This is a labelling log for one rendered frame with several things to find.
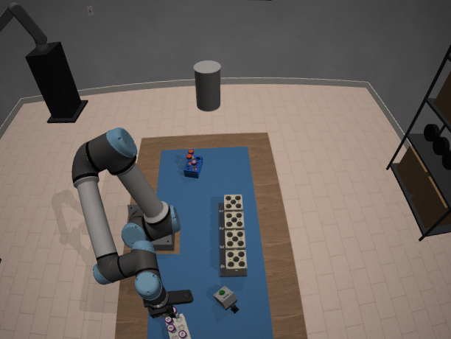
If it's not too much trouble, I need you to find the blue bench mat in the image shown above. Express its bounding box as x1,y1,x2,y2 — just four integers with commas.
156,147,273,339

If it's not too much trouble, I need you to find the cream bucket adapter with holes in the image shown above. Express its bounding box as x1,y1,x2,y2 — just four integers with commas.
224,195,243,218
225,230,245,251
225,212,244,231

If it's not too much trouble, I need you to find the white tube rack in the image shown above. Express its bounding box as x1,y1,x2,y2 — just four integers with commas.
168,313,191,339

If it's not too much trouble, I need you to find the blue tube rack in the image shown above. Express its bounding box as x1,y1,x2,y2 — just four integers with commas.
184,155,203,178

